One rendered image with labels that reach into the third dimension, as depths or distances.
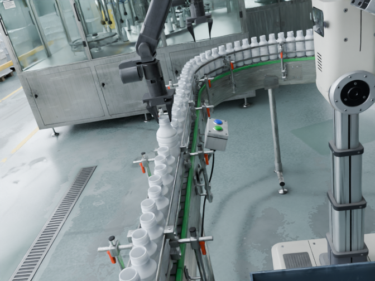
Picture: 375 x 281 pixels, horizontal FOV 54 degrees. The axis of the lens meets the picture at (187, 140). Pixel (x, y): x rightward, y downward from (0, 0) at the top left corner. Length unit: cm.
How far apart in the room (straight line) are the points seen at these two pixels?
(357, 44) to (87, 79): 372
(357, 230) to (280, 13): 487
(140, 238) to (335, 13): 89
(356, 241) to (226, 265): 90
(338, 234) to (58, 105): 388
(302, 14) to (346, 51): 501
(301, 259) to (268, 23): 472
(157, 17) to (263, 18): 516
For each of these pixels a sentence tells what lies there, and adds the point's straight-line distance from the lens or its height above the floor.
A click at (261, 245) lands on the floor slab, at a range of 248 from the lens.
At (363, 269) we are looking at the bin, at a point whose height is 93.
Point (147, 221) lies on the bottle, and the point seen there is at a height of 116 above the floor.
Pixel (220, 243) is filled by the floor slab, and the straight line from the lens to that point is 253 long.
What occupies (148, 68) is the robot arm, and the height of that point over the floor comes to 142.
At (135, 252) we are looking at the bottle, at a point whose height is 115.
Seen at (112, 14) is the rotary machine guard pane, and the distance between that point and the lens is 440.
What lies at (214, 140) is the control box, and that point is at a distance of 136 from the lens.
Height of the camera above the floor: 167
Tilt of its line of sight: 25 degrees down
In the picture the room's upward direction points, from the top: 12 degrees counter-clockwise
